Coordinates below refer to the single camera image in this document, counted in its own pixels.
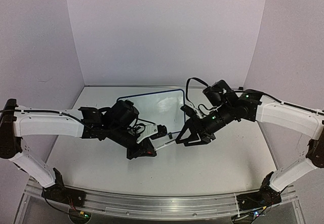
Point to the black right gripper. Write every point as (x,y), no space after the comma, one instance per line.
(200,129)

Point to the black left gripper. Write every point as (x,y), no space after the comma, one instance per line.
(147,145)

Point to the white marker pen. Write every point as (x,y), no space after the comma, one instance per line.
(164,145)

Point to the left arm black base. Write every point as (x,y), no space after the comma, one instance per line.
(58,192)

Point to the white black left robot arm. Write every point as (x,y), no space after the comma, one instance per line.
(119,123)

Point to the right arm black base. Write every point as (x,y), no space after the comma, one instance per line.
(264,197)

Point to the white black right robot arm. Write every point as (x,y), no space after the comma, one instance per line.
(230,105)

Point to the blue-framed whiteboard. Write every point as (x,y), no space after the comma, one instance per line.
(162,107)

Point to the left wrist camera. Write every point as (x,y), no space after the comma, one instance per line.
(150,131)

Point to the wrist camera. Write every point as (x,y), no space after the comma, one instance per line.
(190,112)
(150,131)

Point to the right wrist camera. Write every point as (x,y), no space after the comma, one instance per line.
(190,112)

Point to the aluminium front rail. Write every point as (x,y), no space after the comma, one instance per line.
(103,207)

